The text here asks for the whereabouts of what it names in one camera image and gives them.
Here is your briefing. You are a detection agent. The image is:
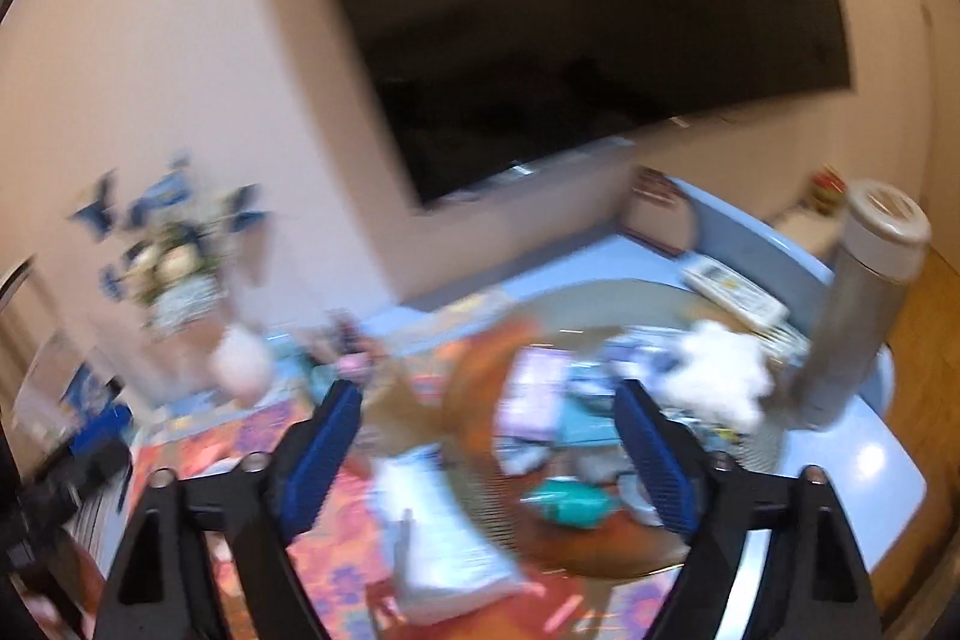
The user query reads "beige pen holder cup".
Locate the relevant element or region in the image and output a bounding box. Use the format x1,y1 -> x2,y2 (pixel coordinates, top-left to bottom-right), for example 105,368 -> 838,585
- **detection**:
302,308 -> 422,453

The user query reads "grey thermos bottle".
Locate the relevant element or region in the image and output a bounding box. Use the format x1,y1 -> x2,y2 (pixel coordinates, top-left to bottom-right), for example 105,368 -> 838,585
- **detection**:
789,181 -> 931,429

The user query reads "white remote control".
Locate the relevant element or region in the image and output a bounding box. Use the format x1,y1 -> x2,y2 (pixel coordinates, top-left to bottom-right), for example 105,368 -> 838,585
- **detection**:
680,255 -> 789,331

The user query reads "blue white flower bouquet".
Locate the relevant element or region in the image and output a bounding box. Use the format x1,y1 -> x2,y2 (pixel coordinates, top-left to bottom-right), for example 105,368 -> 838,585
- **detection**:
68,152 -> 268,339

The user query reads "blue tissue pack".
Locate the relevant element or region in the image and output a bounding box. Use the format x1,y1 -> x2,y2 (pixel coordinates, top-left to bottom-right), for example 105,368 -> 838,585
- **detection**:
371,445 -> 526,626

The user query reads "round woven basket tray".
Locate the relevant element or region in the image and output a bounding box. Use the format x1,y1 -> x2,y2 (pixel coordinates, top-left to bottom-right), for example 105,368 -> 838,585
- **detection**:
441,280 -> 747,580

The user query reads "white beige plush toy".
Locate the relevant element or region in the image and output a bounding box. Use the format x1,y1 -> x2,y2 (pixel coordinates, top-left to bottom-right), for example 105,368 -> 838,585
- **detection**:
658,320 -> 775,434

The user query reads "white ribbed vase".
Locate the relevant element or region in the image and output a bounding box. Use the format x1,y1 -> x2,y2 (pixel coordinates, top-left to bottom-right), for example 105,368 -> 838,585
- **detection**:
208,323 -> 275,408

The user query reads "brown small handbag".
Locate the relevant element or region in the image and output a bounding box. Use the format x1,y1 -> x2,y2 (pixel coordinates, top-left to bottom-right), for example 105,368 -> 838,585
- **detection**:
620,167 -> 698,257

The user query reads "orange floral table mat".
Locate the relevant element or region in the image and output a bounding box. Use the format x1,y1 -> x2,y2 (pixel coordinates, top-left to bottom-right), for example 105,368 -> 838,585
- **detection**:
127,338 -> 685,640

